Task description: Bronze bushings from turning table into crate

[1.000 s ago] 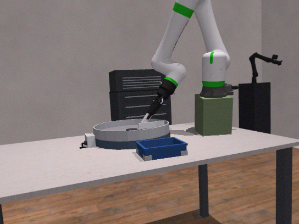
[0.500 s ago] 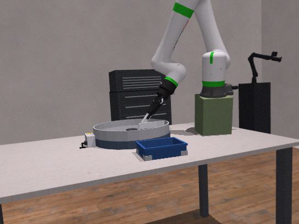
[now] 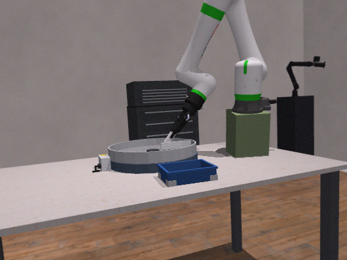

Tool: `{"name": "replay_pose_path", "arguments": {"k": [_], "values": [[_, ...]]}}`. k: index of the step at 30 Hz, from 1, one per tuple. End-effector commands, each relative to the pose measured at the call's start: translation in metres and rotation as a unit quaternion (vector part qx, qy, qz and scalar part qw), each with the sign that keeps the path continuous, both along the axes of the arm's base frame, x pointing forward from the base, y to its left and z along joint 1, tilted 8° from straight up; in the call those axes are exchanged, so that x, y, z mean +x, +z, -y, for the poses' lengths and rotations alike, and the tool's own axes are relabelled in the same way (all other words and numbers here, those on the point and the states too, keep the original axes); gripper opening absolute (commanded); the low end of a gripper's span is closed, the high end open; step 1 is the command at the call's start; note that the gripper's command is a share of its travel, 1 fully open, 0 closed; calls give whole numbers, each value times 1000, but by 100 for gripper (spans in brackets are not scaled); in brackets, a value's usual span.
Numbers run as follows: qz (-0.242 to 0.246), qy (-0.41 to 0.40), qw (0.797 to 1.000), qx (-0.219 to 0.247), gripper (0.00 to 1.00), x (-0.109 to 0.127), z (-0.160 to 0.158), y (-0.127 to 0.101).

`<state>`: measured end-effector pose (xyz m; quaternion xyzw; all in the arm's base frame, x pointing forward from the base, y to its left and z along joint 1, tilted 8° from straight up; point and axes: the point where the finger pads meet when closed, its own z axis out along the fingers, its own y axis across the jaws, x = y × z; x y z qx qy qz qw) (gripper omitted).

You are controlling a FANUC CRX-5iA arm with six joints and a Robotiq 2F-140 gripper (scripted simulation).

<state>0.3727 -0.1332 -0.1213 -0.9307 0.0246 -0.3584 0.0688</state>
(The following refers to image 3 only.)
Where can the blue shallow tray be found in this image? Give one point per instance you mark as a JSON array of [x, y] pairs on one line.
[[187, 172]]

